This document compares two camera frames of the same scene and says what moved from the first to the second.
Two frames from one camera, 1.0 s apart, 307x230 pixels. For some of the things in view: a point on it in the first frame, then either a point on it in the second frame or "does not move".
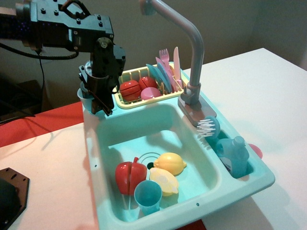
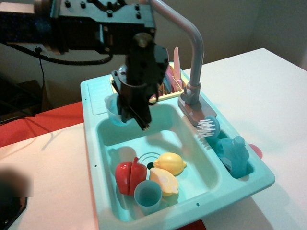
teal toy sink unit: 152,167 does not move
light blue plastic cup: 87,102 → 111,101
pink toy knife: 176,62 does not move
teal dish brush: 209,127 does not move
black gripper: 100,90 → 144,76
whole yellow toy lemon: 171,161 does not move
